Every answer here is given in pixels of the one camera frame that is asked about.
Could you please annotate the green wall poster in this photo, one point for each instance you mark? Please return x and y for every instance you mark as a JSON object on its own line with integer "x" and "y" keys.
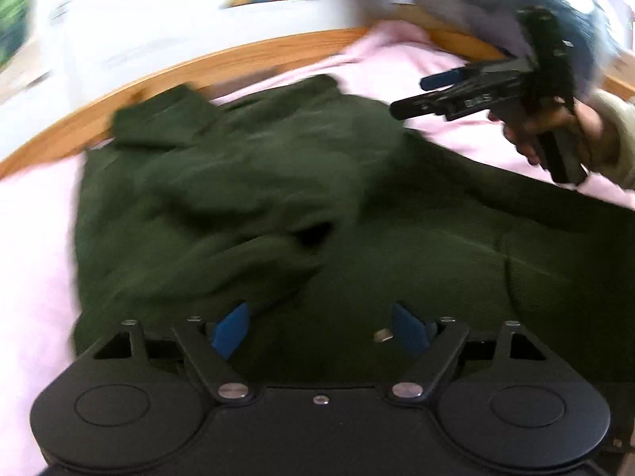
{"x": 12, "y": 20}

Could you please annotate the wooden bed frame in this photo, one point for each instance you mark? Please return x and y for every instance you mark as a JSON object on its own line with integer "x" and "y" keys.
{"x": 163, "y": 77}

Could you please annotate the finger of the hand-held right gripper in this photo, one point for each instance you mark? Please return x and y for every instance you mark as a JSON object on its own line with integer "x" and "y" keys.
{"x": 439, "y": 81}
{"x": 416, "y": 105}

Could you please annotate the pink bed sheet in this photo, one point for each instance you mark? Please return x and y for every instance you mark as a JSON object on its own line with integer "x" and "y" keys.
{"x": 34, "y": 267}

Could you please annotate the person's right forearm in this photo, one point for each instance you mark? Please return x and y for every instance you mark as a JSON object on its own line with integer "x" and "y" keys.
{"x": 617, "y": 134}

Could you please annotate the person's right hand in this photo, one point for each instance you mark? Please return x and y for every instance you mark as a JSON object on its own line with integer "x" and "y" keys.
{"x": 550, "y": 129}

